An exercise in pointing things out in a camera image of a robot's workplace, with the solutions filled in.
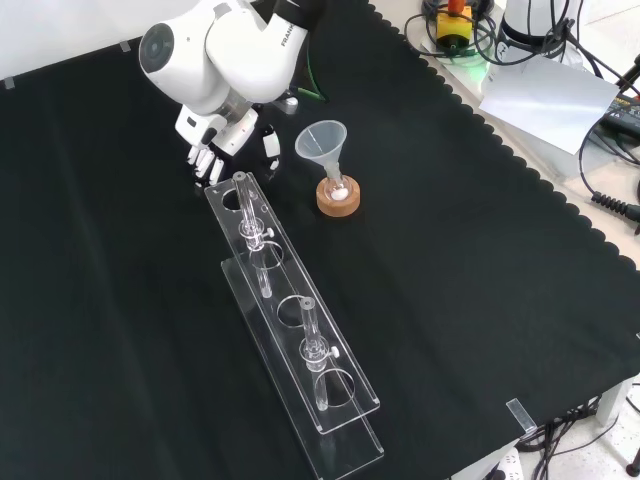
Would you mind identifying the white power strip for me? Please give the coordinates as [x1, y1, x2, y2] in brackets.
[481, 446, 526, 480]

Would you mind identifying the black cable bundle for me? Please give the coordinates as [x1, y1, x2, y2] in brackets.
[518, 394, 604, 480]

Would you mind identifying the black device with yellow label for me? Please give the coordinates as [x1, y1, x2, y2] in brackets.
[599, 93, 640, 137]

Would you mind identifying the black coiled cable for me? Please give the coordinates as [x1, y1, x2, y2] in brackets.
[578, 119, 640, 222]

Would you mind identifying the translucent plastic funnel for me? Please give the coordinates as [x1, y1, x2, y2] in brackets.
[294, 118, 348, 182]

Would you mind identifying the yellow stop button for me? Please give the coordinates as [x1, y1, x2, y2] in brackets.
[435, 0, 473, 54]

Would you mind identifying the pale board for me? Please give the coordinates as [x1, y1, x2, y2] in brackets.
[478, 51, 622, 157]

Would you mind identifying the cork ring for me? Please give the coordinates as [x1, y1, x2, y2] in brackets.
[315, 174, 362, 218]

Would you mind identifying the clear round-bottom flask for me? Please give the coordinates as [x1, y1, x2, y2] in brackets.
[322, 167, 352, 203]

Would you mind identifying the white table leg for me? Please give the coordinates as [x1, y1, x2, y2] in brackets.
[596, 378, 635, 429]

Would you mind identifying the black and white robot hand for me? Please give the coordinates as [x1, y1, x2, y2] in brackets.
[174, 104, 283, 188]

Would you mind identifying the clear glass weighing funnel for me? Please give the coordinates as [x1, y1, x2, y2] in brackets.
[233, 172, 268, 211]

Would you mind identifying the black cloth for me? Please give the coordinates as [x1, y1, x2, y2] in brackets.
[0, 3, 640, 480]

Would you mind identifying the clear acrylic funnel stand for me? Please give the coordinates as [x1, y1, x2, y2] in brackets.
[203, 170, 387, 480]

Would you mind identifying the clear tape strip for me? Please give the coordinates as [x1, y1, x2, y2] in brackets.
[505, 397, 537, 434]

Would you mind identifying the black tripod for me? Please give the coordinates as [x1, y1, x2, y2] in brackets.
[615, 52, 640, 99]

